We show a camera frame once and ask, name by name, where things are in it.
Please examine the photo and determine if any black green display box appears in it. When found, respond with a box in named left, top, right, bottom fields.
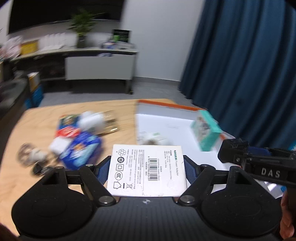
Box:
left=112, top=29, right=131, bottom=43

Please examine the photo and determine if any black round glass table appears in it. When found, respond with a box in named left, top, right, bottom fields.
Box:
left=1, top=77, right=30, bottom=131

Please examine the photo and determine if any white power adapter box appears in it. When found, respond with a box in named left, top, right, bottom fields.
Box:
left=106, top=144, right=187, bottom=197

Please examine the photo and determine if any white yellow cardboard box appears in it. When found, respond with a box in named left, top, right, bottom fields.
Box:
left=27, top=72, right=40, bottom=92

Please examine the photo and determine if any white tv console cabinet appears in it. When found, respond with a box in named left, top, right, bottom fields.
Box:
left=11, top=47, right=138, bottom=94

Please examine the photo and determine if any black car key fob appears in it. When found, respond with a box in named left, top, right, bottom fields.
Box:
left=32, top=162, right=59, bottom=176

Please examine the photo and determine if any dark blue curtain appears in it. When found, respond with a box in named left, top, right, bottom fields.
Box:
left=179, top=1, right=295, bottom=149

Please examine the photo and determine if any white wifi router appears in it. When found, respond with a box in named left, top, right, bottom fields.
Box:
left=39, top=33, right=66, bottom=51

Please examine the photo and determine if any white repellent heater with bottle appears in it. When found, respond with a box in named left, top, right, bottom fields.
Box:
left=77, top=110, right=119, bottom=135

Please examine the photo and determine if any clear repellent liquid bottle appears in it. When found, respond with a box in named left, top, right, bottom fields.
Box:
left=17, top=143, right=47, bottom=166

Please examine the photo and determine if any person's right hand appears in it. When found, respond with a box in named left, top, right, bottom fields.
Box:
left=280, top=191, right=295, bottom=240

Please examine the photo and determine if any green bandage box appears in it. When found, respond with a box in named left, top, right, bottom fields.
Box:
left=191, top=110, right=222, bottom=152

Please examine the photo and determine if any white usb charger cube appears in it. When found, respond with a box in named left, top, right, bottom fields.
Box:
left=49, top=137, right=72, bottom=156

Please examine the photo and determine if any red blue playing card box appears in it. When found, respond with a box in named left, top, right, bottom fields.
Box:
left=55, top=114, right=81, bottom=138

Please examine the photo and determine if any white mosquito repellent plug heater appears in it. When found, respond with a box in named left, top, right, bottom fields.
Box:
left=137, top=132, right=171, bottom=146

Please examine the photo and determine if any orange white cardboard box lid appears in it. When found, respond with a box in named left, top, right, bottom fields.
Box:
left=134, top=99, right=285, bottom=200

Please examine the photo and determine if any potted green plant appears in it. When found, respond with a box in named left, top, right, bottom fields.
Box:
left=68, top=9, right=95, bottom=48

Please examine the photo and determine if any yellow box on console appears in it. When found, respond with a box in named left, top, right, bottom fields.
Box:
left=21, top=40, right=39, bottom=55

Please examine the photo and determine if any blue floss pick tin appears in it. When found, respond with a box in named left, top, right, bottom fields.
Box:
left=59, top=132, right=102, bottom=170

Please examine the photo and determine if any wall mounted black television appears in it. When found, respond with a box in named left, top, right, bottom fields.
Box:
left=9, top=0, right=124, bottom=34

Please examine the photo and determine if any blue plastic bag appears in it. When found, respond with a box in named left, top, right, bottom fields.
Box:
left=25, top=86, right=44, bottom=109

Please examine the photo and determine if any white red plastic bag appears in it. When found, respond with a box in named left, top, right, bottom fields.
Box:
left=1, top=38, right=22, bottom=59

